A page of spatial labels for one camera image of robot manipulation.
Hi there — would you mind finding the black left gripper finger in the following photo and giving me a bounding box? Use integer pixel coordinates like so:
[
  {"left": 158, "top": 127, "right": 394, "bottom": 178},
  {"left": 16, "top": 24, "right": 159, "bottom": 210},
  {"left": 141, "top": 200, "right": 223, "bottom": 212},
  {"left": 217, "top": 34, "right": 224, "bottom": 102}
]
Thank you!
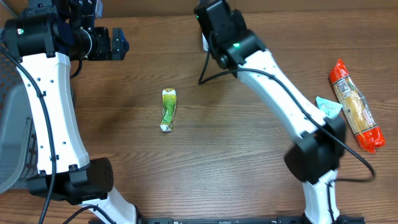
[
  {"left": 111, "top": 46, "right": 129, "bottom": 60},
  {"left": 112, "top": 27, "right": 129, "bottom": 47}
]

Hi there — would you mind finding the green yellow sachet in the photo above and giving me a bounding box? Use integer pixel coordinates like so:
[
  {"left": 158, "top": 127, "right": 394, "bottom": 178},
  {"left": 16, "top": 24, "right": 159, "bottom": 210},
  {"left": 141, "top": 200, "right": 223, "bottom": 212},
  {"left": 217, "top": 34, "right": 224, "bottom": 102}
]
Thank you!
[{"left": 160, "top": 88, "right": 177, "bottom": 133}]

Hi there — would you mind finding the teal wet wipes pack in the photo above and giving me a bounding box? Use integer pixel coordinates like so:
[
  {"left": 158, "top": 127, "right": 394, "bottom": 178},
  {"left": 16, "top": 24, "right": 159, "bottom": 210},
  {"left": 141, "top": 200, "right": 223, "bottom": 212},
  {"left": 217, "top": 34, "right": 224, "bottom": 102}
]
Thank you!
[{"left": 315, "top": 96, "right": 343, "bottom": 119}]

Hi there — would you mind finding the orange spaghetti pack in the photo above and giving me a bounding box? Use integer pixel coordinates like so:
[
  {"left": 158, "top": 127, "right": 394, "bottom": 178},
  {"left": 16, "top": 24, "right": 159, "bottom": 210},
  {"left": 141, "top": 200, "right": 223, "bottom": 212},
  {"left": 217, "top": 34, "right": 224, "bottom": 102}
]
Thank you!
[{"left": 329, "top": 59, "right": 386, "bottom": 153}]

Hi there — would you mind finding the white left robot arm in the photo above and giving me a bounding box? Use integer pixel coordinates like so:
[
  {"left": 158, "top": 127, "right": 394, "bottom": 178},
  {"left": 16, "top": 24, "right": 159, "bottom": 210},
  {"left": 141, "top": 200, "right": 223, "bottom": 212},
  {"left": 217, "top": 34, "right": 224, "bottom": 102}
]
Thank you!
[{"left": 1, "top": 0, "right": 143, "bottom": 223}]

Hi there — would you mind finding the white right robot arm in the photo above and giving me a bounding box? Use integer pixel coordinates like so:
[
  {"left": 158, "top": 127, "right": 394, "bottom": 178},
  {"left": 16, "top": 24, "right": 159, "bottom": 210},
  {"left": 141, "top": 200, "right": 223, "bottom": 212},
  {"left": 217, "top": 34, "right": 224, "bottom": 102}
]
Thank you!
[{"left": 194, "top": 1, "right": 346, "bottom": 223}]

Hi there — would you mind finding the white barcode scanner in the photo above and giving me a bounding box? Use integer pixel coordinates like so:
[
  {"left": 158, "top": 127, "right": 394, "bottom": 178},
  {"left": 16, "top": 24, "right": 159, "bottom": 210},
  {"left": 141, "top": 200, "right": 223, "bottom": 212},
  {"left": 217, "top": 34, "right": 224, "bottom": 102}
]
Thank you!
[{"left": 201, "top": 34, "right": 209, "bottom": 52}]

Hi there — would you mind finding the brown cardboard backboard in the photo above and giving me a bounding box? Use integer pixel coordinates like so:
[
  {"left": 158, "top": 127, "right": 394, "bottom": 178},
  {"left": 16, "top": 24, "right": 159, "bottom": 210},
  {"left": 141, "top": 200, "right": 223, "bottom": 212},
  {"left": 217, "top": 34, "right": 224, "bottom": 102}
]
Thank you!
[{"left": 0, "top": 0, "right": 398, "bottom": 19}]

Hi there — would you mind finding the grey plastic mesh basket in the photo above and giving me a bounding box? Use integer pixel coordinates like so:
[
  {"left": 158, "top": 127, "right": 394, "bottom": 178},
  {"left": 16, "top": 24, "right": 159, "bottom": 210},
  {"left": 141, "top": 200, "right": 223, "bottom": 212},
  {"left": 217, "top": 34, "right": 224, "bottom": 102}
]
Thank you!
[{"left": 1, "top": 55, "right": 47, "bottom": 197}]

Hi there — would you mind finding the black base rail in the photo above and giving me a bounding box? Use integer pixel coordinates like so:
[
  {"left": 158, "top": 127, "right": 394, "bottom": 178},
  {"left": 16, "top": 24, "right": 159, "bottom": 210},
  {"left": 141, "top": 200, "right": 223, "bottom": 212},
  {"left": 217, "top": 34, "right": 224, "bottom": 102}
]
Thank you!
[{"left": 88, "top": 215, "right": 366, "bottom": 224}]

